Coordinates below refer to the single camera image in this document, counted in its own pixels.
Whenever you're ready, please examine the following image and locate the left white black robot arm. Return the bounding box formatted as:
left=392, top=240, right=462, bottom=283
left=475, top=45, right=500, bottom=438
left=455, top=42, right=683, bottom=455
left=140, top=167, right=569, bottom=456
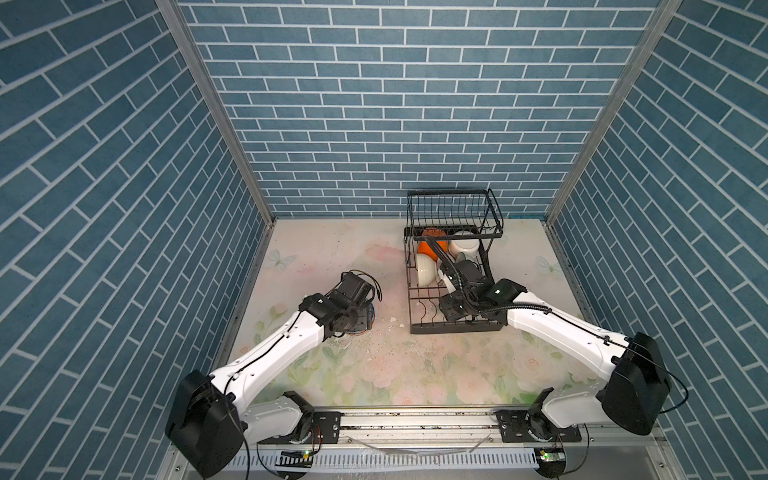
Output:
left=165, top=270, right=382, bottom=479

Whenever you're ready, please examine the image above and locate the red blue patterned bowl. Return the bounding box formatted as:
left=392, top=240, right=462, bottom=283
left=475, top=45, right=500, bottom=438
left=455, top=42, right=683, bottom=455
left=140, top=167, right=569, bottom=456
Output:
left=347, top=304, right=375, bottom=334

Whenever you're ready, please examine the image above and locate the white slotted cable duct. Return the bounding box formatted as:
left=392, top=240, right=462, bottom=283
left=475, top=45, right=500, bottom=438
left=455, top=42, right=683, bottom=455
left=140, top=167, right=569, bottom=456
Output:
left=224, top=448, right=539, bottom=474

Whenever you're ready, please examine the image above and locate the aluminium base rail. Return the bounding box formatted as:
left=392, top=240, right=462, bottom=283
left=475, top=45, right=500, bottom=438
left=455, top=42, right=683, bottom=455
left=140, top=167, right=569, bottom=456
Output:
left=157, top=406, right=685, bottom=480

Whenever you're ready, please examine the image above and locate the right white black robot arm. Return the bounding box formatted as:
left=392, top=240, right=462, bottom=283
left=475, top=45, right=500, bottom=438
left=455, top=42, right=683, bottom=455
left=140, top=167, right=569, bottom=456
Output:
left=438, top=260, right=678, bottom=441

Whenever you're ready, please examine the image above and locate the cream plain bowl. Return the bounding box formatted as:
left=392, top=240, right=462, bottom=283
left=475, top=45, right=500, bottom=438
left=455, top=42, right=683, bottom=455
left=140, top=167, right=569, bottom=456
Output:
left=415, top=253, right=437, bottom=288

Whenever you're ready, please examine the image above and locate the black wire dish rack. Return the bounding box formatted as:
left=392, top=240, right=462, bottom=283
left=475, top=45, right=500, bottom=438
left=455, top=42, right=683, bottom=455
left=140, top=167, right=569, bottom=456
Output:
left=404, top=189, right=506, bottom=335

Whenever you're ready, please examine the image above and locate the orange square bowl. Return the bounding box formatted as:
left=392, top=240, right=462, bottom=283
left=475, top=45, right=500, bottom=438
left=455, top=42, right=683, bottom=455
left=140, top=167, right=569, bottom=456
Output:
left=417, top=227, right=448, bottom=262

